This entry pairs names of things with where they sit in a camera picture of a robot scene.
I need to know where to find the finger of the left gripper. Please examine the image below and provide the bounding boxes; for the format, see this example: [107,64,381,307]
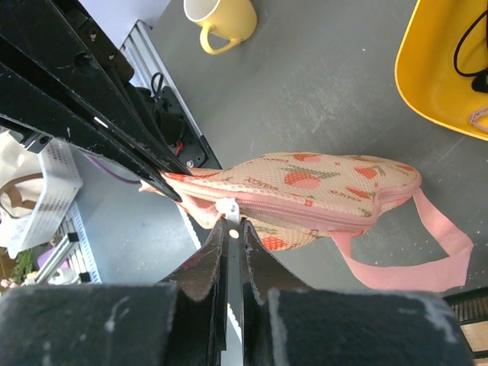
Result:
[0,0,194,178]
[1,64,183,202]

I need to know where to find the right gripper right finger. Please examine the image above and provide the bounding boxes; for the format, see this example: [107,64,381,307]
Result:
[239,221,474,365]

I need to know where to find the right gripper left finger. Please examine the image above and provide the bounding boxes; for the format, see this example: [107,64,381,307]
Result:
[1,220,225,365]

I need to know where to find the floral mesh laundry bag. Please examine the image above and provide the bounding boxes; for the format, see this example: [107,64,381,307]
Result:
[162,152,474,292]

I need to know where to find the beige canvas tote bag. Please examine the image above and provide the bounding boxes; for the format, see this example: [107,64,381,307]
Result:
[1,132,43,252]

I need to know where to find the pink satin bra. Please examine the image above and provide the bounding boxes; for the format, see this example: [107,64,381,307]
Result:
[468,106,488,133]

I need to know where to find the black bra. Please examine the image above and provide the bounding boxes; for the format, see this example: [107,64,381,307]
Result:
[453,9,487,94]

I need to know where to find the white perforated storage basket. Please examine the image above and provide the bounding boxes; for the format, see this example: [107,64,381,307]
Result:
[5,140,83,258]

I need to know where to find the yellow mug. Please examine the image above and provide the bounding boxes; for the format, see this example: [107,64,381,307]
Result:
[183,0,258,56]

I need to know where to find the yellow plastic basket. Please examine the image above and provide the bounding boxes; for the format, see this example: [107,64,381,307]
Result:
[394,1,487,140]

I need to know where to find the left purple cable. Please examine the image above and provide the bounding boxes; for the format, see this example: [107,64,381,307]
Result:
[82,152,140,186]

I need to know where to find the wire and wood shelf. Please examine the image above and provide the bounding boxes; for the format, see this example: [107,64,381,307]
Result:
[444,287,488,358]

